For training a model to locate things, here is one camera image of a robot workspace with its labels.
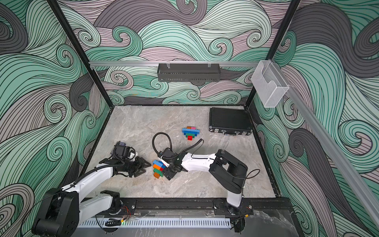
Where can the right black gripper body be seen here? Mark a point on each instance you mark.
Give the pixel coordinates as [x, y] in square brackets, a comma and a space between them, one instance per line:
[170, 171]

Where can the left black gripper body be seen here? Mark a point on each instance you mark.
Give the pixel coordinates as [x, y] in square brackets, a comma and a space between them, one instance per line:
[133, 167]

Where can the blue long brick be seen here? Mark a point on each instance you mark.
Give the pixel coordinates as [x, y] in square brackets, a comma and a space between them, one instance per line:
[162, 166]

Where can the light blue brick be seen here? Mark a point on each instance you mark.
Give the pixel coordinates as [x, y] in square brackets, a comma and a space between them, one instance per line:
[158, 163]

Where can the blue lego brick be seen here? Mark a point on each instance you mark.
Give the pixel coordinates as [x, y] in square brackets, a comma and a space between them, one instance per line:
[190, 130]

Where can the orange lego brick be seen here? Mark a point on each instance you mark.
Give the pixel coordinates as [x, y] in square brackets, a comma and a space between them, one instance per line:
[157, 167]

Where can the green long lego brick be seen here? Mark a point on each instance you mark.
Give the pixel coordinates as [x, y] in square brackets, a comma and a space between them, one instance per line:
[190, 134]

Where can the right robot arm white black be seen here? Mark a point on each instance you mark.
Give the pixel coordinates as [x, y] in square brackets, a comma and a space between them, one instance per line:
[229, 171]

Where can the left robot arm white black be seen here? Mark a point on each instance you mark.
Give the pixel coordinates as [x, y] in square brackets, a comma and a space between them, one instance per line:
[63, 210]

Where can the black case on table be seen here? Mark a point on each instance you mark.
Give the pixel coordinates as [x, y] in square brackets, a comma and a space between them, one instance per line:
[230, 122]

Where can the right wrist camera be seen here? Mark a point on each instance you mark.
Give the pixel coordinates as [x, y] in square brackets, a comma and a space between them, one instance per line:
[167, 156]

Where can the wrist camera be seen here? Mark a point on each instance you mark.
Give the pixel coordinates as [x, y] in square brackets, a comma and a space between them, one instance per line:
[124, 152]
[167, 156]

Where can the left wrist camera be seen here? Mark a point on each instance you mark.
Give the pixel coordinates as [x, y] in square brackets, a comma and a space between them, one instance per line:
[124, 152]

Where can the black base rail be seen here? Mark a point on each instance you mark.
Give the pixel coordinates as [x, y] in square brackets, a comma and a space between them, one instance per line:
[217, 205]

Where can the white slotted cable duct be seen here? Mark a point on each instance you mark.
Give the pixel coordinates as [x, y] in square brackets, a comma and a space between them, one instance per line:
[157, 223]

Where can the black perforated wall tray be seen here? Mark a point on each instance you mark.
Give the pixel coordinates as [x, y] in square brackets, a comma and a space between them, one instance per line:
[194, 73]

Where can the aluminium rail back wall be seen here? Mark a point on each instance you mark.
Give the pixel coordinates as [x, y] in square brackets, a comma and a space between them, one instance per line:
[136, 63]

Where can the aluminium rail wall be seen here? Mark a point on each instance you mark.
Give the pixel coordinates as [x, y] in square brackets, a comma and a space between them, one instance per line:
[302, 98]
[136, 63]

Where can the clear plastic wall bin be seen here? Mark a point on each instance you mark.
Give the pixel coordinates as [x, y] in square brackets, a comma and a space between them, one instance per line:
[269, 82]

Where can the black frame post left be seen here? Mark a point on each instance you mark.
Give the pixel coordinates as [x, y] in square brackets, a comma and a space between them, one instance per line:
[78, 48]

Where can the black frame post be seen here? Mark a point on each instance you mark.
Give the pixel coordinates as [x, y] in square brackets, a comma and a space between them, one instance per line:
[283, 26]
[78, 48]

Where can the aluminium rail right wall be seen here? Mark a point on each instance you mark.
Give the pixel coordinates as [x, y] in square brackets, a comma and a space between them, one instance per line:
[302, 98]

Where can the black frame post right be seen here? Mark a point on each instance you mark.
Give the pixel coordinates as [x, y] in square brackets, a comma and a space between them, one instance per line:
[283, 26]

